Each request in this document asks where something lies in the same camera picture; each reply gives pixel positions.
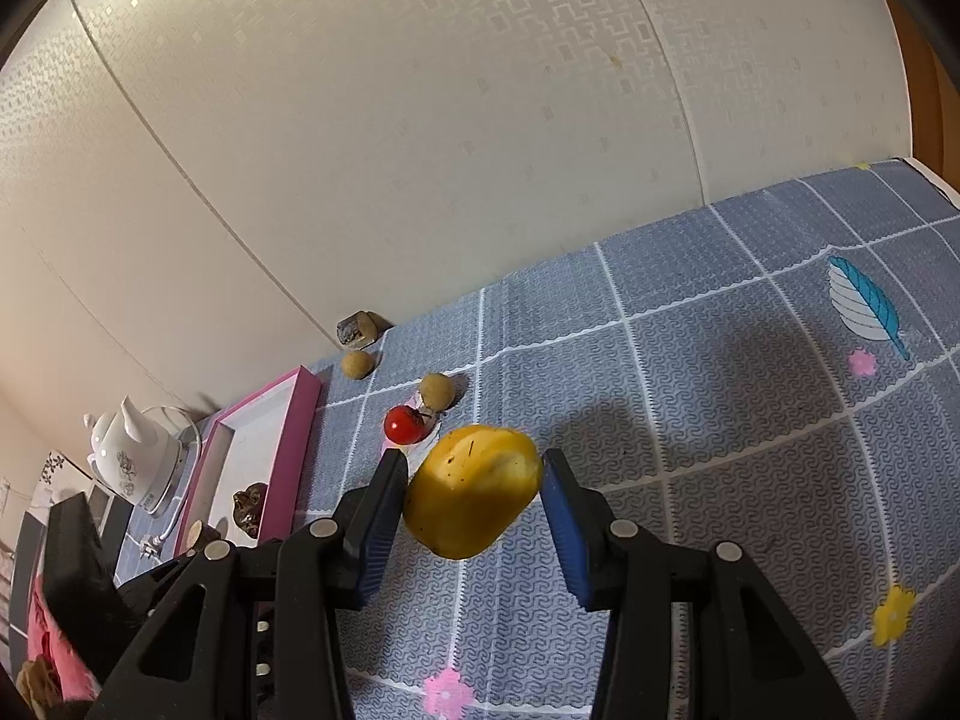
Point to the yellow mango piece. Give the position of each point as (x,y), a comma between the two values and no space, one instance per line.
(472,491)

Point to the pink cardboard box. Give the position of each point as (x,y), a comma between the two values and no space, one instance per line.
(300,427)

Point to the red cherry tomato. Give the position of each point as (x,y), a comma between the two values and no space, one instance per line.
(403,424)

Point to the red cloth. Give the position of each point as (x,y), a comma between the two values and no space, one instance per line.
(45,637)

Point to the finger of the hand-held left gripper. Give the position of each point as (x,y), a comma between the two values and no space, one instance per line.
(161,577)
(75,555)

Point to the grey nightstand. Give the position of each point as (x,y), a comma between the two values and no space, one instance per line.
(105,514)

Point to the blue-grey checked tablecloth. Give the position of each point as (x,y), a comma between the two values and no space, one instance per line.
(675,390)

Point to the silver kettle base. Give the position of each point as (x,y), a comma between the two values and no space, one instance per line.
(166,491)

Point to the small sugarcane piece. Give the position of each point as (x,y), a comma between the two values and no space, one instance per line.
(356,328)

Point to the large sugarcane piece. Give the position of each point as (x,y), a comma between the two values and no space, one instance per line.
(199,532)

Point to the tan longan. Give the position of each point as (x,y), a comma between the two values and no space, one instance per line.
(436,390)
(358,364)

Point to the brown fuzzy object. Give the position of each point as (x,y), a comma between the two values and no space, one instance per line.
(34,682)

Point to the dark brown water chestnut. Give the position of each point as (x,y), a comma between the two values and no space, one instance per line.
(250,508)

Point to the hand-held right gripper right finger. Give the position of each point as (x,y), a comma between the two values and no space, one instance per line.
(566,540)

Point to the white floral ceramic kettle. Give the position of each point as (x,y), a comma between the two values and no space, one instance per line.
(127,450)

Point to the wooden door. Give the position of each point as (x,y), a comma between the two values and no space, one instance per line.
(926,105)

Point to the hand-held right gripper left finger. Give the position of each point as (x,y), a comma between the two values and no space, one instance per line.
(379,540)

